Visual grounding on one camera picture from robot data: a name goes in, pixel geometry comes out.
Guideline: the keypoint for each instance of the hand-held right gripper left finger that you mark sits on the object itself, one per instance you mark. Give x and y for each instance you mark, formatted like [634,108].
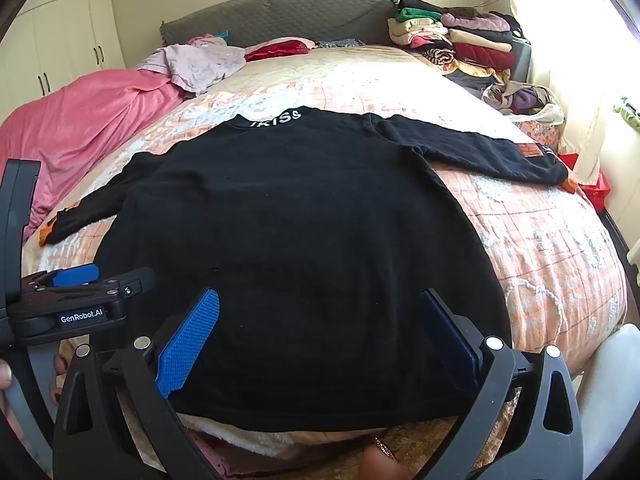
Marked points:
[190,340]

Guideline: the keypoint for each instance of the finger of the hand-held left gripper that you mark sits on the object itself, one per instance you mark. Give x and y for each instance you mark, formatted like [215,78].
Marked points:
[135,280]
[75,275]

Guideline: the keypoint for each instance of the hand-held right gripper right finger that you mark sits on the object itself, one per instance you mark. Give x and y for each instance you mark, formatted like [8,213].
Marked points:
[450,332]

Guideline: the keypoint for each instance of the black sweater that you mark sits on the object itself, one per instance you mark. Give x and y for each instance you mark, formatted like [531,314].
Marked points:
[300,235]

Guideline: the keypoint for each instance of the cloth bag of clothes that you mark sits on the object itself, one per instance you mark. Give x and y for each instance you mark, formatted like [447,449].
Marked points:
[525,100]

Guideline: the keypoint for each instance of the pile of folded clothes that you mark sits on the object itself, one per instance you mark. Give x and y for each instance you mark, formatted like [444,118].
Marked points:
[460,40]

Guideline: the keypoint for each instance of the person's left hand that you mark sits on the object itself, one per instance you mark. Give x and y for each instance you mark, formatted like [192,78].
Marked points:
[5,375]

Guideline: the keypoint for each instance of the orange white tufted blanket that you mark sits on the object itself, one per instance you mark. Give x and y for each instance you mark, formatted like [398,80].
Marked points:
[525,240]

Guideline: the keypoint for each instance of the pink pillow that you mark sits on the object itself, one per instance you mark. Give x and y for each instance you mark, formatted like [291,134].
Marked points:
[75,125]

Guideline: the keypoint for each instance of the beige fleece bed sheet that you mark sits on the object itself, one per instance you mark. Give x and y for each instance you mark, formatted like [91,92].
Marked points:
[325,460]

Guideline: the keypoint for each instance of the red box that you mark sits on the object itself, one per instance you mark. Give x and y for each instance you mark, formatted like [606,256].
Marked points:
[590,180]

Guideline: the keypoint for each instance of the lilac garment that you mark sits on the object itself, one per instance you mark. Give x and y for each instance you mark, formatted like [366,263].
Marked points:
[195,62]

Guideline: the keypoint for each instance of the white wardrobe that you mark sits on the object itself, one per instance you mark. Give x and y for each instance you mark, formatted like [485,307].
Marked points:
[55,35]

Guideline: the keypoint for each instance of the red garment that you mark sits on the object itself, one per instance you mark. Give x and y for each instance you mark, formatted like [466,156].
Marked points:
[280,49]

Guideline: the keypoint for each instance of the green white cloth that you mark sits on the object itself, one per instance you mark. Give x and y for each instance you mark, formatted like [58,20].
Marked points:
[629,112]

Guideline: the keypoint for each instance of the light curtain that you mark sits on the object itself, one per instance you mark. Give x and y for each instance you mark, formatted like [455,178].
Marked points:
[575,60]

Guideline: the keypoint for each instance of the dark patterned garment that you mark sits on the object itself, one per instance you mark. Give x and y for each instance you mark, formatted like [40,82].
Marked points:
[340,43]

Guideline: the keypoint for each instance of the grey padded headboard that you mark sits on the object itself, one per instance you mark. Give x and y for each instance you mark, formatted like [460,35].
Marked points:
[300,15]

